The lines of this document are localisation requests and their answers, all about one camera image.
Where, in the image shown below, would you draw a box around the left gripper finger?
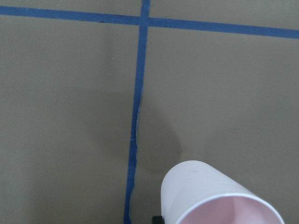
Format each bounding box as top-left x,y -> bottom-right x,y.
151,216 -> 163,224

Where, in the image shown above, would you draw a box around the pink paper cup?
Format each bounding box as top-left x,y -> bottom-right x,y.
161,161 -> 284,224

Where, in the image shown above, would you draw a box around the blue tape grid lines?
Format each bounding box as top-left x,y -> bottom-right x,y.
0,0 -> 299,224

